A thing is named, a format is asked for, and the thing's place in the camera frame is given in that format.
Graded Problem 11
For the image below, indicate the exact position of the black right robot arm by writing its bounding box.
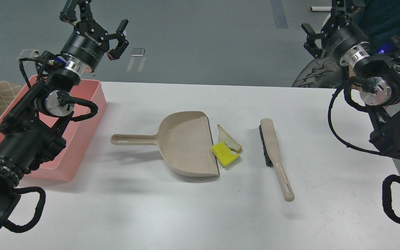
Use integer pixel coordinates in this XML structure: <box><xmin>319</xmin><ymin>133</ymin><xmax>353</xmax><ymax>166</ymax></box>
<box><xmin>293</xmin><ymin>0</ymin><xmax>400</xmax><ymax>224</ymax></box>

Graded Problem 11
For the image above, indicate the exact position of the pink plastic bin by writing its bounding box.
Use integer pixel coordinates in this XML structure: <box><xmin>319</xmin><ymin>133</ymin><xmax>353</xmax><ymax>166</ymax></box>
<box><xmin>0</xmin><ymin>79</ymin><xmax>107</xmax><ymax>182</ymax></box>

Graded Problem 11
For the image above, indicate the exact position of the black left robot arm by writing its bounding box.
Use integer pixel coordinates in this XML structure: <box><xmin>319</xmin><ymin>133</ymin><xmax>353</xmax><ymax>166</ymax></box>
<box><xmin>0</xmin><ymin>0</ymin><xmax>129</xmax><ymax>233</ymax></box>

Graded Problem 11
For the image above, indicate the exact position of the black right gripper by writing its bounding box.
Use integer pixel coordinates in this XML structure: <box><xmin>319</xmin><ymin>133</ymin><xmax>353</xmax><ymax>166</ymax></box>
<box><xmin>301</xmin><ymin>0</ymin><xmax>371</xmax><ymax>66</ymax></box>

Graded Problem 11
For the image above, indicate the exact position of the metal floor plate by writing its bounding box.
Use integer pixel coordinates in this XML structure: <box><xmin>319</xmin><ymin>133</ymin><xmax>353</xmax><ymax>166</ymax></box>
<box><xmin>131</xmin><ymin>48</ymin><xmax>146</xmax><ymax>57</ymax></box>

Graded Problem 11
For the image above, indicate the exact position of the yellow sponge piece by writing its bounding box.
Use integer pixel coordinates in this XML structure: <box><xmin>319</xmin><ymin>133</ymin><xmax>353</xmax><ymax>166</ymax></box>
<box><xmin>211</xmin><ymin>141</ymin><xmax>240</xmax><ymax>167</ymax></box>

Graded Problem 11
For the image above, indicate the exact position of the beige hand brush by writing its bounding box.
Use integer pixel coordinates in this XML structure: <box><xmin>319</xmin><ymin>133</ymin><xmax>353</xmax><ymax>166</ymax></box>
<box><xmin>259</xmin><ymin>118</ymin><xmax>295</xmax><ymax>202</ymax></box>

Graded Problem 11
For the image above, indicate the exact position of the triangular bread slice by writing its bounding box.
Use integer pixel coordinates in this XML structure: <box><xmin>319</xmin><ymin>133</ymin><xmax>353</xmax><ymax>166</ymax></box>
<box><xmin>217</xmin><ymin>124</ymin><xmax>242</xmax><ymax>153</ymax></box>

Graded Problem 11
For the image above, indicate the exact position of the white desk foot bar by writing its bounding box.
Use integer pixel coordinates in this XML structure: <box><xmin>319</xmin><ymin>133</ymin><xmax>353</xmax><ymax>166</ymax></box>
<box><xmin>310</xmin><ymin>6</ymin><xmax>332</xmax><ymax>12</ymax></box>

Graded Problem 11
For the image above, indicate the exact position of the beige plastic dustpan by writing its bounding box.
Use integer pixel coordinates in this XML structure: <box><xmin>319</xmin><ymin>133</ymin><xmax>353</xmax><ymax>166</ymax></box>
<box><xmin>110</xmin><ymin>111</ymin><xmax>220</xmax><ymax>177</ymax></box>

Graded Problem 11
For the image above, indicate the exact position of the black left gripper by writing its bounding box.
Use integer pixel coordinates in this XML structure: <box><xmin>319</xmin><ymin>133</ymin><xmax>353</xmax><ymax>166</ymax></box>
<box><xmin>60</xmin><ymin>0</ymin><xmax>129</xmax><ymax>73</ymax></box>

